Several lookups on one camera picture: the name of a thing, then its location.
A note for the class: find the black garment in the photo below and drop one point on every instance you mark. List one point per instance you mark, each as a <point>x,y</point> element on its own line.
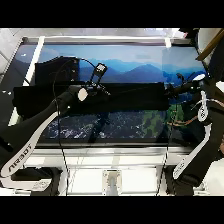
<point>133,98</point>
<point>50,71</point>

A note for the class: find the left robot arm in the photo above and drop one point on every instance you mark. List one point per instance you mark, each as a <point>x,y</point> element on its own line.
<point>30,140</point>

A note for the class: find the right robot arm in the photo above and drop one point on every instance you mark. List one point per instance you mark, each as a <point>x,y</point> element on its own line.
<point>190,163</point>

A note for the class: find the brown clothes hanger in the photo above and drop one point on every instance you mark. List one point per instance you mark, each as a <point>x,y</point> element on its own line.
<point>210,46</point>

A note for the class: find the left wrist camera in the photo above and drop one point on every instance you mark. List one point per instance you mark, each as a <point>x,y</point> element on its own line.
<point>99,69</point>

